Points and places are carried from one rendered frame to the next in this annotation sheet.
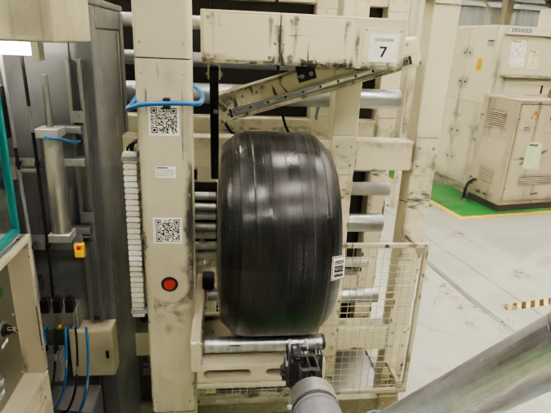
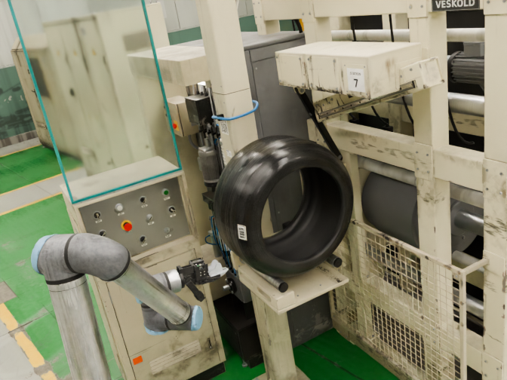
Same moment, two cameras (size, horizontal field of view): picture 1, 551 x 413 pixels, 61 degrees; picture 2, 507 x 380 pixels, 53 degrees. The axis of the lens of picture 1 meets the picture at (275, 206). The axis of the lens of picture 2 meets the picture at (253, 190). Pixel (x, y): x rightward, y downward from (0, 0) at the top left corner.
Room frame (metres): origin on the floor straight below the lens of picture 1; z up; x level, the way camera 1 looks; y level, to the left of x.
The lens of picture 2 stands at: (0.52, -1.86, 2.06)
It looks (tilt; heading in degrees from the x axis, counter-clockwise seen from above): 21 degrees down; 72
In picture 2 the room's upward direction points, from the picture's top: 10 degrees counter-clockwise
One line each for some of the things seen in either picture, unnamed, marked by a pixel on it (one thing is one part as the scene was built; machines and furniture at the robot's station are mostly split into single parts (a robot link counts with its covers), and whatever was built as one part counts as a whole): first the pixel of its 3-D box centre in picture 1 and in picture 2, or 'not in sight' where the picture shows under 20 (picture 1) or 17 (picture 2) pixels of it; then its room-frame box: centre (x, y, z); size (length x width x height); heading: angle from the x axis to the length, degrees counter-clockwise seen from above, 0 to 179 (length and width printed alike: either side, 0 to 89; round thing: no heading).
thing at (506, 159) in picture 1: (522, 152); not in sight; (5.42, -2.84, 0.62); 0.91 x 0.58 x 1.25; 107
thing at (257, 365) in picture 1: (260, 362); (265, 283); (1.12, 0.02, 0.83); 0.36 x 0.09 x 0.06; 97
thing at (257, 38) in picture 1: (299, 41); (342, 66); (1.57, -0.05, 1.71); 0.61 x 0.25 x 0.15; 97
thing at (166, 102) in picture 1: (166, 97); (235, 111); (1.21, 0.29, 1.56); 0.19 x 0.19 x 0.06; 7
